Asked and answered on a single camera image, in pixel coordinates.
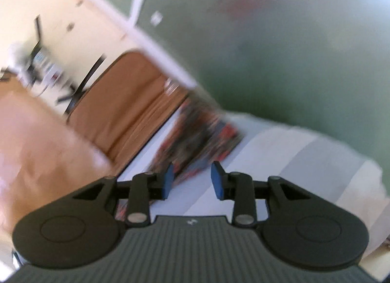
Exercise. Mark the black tape cross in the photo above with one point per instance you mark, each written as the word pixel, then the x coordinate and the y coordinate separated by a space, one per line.
pixel 86 78

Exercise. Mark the floral pants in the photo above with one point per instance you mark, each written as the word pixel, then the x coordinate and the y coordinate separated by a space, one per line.
pixel 201 136

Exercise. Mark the wooden headboard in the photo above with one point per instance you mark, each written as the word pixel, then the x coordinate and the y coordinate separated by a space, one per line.
pixel 39 148

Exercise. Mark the brown cushion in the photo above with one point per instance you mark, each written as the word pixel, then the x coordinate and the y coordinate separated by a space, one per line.
pixel 122 103

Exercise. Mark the blue striped bedsheet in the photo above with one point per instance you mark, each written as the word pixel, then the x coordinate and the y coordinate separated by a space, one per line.
pixel 274 152

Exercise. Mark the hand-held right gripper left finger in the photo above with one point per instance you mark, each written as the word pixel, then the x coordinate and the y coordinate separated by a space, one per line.
pixel 169 180

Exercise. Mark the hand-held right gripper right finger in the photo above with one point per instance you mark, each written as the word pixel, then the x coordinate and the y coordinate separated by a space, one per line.
pixel 216 180

